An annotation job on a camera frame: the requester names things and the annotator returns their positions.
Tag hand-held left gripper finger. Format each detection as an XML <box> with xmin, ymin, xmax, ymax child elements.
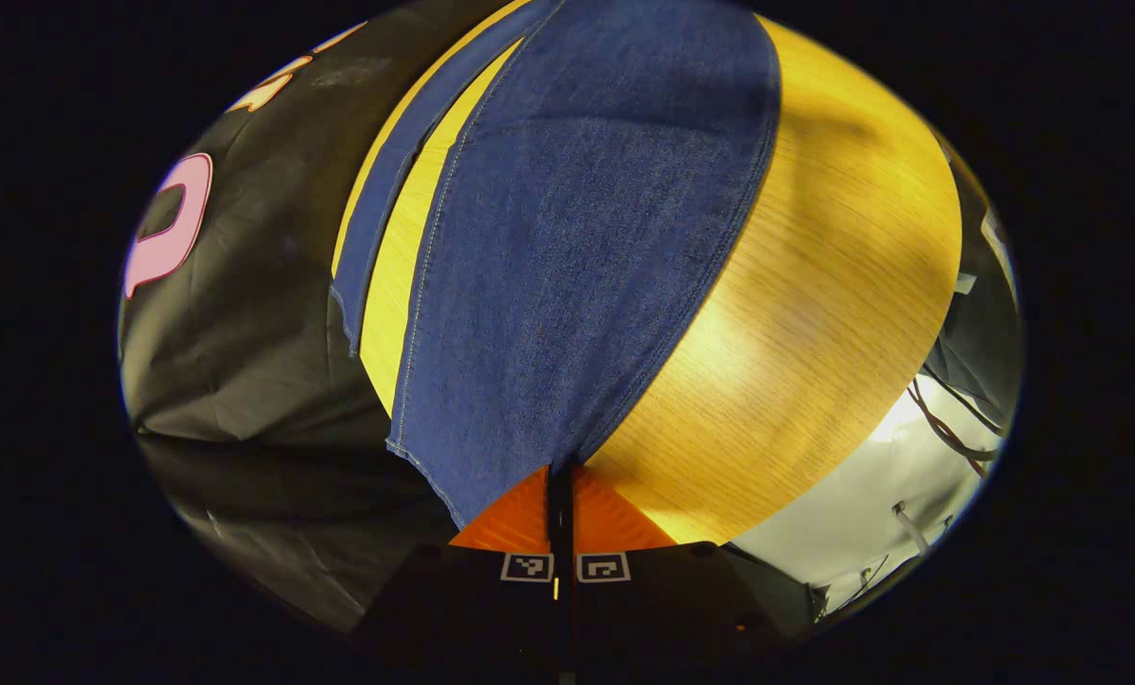
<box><xmin>560</xmin><ymin>463</ymin><xmax>789</xmax><ymax>684</ymax></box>
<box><xmin>353</xmin><ymin>463</ymin><xmax>561</xmax><ymax>684</ymax></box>

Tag blue jeans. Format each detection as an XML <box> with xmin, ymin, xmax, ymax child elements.
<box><xmin>329</xmin><ymin>0</ymin><xmax>782</xmax><ymax>529</ymax></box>

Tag black backdrop cloth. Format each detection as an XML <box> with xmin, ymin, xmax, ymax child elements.
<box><xmin>118</xmin><ymin>0</ymin><xmax>530</xmax><ymax>636</ymax></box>

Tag dark cloth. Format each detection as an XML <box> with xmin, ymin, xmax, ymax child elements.
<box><xmin>919</xmin><ymin>143</ymin><xmax>1025</xmax><ymax>439</ymax></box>

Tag dark red cable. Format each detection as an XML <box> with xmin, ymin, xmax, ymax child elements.
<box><xmin>905</xmin><ymin>376</ymin><xmax>1001</xmax><ymax>477</ymax></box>

